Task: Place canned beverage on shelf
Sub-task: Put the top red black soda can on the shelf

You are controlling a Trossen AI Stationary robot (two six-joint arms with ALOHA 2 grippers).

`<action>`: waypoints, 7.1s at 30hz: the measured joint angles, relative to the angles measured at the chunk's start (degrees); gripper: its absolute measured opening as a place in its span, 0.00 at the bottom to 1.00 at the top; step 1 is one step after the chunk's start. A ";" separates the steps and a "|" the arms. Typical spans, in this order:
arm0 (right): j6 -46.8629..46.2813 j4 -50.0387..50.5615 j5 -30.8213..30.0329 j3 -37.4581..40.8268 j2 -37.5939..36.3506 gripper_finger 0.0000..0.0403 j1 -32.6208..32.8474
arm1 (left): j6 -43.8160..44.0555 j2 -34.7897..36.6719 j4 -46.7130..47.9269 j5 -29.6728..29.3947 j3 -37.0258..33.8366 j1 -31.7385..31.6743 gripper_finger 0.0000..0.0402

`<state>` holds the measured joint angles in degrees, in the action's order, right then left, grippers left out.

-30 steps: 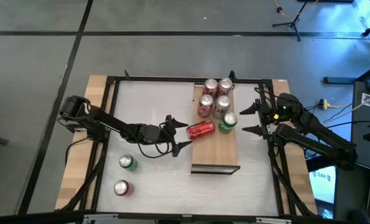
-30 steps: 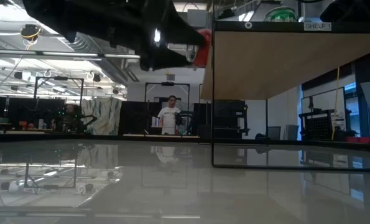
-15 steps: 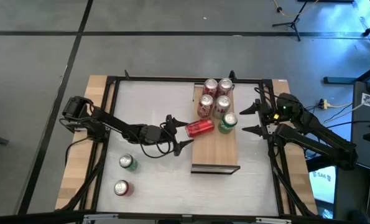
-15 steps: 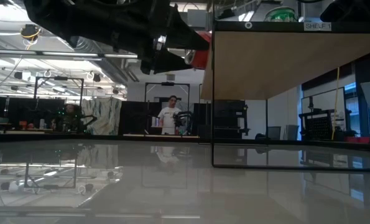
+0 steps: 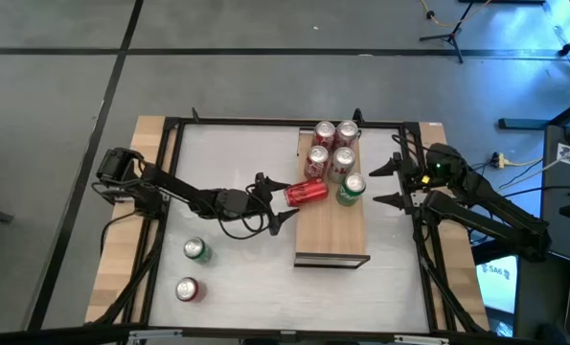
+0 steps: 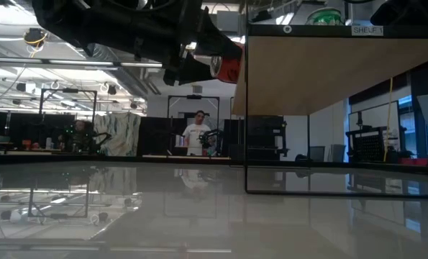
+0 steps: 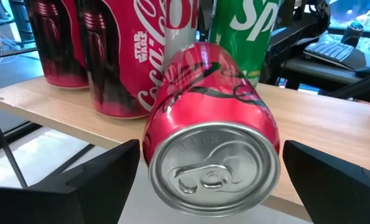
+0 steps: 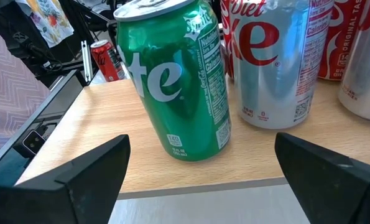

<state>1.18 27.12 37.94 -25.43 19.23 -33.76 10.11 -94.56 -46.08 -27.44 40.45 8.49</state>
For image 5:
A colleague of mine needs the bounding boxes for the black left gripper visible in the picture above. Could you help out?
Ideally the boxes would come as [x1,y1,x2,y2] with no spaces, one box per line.
[244,172,301,237]

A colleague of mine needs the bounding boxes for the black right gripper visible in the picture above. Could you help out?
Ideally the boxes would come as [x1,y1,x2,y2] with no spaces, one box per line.
[368,150,433,216]

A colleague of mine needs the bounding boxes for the red can black script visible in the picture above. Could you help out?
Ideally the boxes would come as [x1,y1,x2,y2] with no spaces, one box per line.
[174,276,208,304]
[284,176,331,209]

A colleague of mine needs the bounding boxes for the green Sprite can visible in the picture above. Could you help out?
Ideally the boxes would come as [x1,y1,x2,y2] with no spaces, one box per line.
[183,236,214,265]
[334,172,368,208]

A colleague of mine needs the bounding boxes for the silver Diet Coke can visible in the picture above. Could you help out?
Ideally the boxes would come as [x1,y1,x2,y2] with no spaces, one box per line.
[334,119,361,150]
[327,146,357,185]

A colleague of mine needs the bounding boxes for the red Coke can white script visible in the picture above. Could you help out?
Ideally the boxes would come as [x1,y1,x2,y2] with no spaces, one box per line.
[303,144,331,181]
[311,119,337,150]

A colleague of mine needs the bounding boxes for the white glossy table board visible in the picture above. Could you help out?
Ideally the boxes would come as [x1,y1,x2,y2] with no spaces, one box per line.
[148,123,432,334]

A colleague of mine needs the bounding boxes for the black desk foot bar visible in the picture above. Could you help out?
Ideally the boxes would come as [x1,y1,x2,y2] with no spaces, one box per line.
[497,117,557,131]

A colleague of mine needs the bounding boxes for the white SA6 sign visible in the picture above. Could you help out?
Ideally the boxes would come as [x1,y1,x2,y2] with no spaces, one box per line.
[475,255,519,315]

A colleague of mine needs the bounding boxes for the black tripod stand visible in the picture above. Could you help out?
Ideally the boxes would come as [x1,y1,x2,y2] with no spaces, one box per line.
[418,0,480,64]

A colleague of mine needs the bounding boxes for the black side desk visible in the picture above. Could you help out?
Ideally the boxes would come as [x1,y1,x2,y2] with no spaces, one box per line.
[513,243,570,345]

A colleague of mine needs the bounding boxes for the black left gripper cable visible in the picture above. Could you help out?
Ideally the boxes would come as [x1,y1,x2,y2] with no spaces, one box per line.
[216,210,272,241]

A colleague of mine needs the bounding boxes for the wooden shelf black metal frame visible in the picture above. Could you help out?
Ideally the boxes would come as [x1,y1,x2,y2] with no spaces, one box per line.
[292,126,371,269]

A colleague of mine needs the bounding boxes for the black aluminium table frame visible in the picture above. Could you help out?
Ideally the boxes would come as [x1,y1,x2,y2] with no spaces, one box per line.
[85,107,490,336]

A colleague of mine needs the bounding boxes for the silver aluminium bracket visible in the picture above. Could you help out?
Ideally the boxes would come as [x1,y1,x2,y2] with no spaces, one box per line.
[393,334,451,345]
[127,329,184,345]

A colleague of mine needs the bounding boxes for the yellow cable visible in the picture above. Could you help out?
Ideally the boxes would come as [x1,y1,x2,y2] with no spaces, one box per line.
[419,0,492,29]

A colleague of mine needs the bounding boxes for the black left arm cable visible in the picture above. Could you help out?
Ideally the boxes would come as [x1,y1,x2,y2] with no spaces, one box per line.
[100,209,145,258]

